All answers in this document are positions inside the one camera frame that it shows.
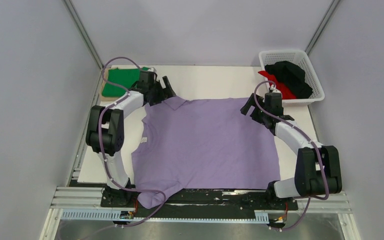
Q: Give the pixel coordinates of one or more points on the purple t shirt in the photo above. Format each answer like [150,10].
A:
[201,144]

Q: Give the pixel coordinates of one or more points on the aluminium frame rail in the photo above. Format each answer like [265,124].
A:
[90,198]

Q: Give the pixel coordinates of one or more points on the white plastic basket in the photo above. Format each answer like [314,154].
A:
[300,58]

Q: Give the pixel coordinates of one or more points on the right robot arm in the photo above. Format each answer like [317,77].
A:
[317,167]

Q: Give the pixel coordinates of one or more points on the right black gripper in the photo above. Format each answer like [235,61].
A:
[245,109]

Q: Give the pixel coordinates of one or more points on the folded green t shirt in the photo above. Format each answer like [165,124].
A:
[124,77]

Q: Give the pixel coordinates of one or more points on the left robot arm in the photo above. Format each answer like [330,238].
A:
[105,133]

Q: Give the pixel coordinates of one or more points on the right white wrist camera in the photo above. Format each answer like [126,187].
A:
[273,89]

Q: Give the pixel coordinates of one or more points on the red t shirt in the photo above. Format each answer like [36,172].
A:
[285,91]

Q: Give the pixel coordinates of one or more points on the left corner metal post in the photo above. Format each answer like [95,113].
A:
[83,32]

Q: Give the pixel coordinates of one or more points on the corner metal post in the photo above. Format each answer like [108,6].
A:
[332,8]
[83,32]

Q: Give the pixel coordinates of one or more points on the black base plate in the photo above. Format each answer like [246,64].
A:
[201,203]

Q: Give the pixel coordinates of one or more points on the right corner metal post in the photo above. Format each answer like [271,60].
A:
[332,8]

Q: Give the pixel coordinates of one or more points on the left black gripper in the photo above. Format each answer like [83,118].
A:
[166,93]

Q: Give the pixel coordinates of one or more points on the black t shirt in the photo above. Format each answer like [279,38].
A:
[292,76]

